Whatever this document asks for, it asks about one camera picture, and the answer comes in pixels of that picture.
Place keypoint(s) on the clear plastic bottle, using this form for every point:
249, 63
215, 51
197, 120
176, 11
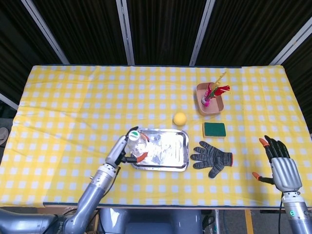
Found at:
139, 147

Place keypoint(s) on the colourful feather shuttlecock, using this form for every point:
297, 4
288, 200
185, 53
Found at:
220, 90

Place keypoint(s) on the white metal frame rail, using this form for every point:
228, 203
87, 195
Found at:
8, 101

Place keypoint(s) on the yellow ball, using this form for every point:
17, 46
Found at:
180, 119

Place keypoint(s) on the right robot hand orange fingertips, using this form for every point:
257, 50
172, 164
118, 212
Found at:
285, 170

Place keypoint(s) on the yellow sponge green scouring pad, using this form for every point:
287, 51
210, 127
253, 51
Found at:
214, 129

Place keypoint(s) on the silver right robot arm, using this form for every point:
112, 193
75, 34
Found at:
297, 214

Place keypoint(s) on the grey robot torso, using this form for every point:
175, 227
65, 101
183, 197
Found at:
151, 221

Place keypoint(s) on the grey knitted work glove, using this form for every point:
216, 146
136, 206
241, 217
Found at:
212, 157

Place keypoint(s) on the yellow white checkered tablecloth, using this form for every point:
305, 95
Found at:
73, 109

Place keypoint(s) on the white metal frame post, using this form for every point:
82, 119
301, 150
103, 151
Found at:
125, 31
46, 34
291, 41
202, 31

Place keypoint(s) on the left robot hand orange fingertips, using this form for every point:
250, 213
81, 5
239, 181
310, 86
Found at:
117, 151

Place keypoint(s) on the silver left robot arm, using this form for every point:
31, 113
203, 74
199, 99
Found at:
97, 185

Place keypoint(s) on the rectangular metal tray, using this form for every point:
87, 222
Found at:
168, 151

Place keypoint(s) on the grey shoe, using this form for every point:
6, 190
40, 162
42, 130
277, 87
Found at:
3, 136

